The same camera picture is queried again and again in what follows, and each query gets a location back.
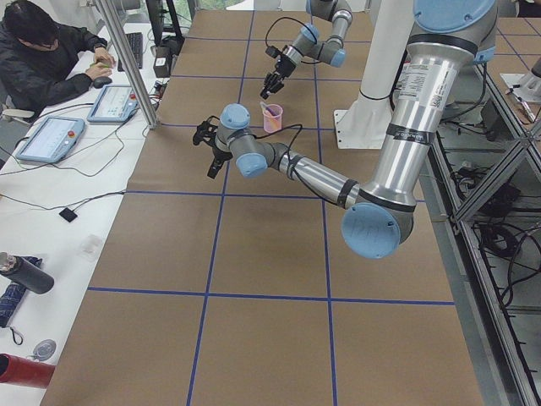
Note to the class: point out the small black puck device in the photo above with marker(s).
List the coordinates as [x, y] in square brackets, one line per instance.
[68, 214]

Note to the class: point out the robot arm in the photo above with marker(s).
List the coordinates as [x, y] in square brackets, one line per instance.
[417, 52]
[308, 44]

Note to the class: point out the black keyboard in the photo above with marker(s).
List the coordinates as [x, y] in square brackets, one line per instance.
[136, 41]

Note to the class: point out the red bottle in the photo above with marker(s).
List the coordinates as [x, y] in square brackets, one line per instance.
[25, 372]

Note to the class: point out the seated person in black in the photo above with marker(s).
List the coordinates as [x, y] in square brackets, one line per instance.
[45, 63]

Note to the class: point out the far blue teach pendant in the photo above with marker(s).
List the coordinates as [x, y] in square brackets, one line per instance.
[114, 104]

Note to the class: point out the near blue teach pendant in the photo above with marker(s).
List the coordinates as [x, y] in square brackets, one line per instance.
[53, 139]

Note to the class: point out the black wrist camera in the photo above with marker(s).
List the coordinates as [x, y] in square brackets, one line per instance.
[273, 52]
[205, 133]

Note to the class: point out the blue teach pendant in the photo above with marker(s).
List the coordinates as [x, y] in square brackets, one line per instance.
[53, 139]
[114, 104]

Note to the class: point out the pink mesh pen holder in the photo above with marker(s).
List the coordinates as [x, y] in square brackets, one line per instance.
[272, 124]

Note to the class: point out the black computer mouse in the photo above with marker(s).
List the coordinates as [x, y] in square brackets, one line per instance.
[100, 82]

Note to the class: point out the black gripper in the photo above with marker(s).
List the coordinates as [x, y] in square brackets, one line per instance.
[283, 65]
[219, 155]

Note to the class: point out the black thermos bottle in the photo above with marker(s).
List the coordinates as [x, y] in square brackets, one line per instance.
[20, 269]

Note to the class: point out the aluminium frame post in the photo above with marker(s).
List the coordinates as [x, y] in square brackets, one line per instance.
[119, 40]

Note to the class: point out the small black box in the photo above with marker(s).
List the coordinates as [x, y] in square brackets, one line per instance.
[163, 62]

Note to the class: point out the white camera stand pillar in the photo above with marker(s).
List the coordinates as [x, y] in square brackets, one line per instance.
[363, 125]

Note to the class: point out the purple marker pen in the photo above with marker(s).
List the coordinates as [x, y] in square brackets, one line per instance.
[266, 109]

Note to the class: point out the black computer monitor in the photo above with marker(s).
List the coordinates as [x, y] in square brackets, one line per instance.
[164, 24]

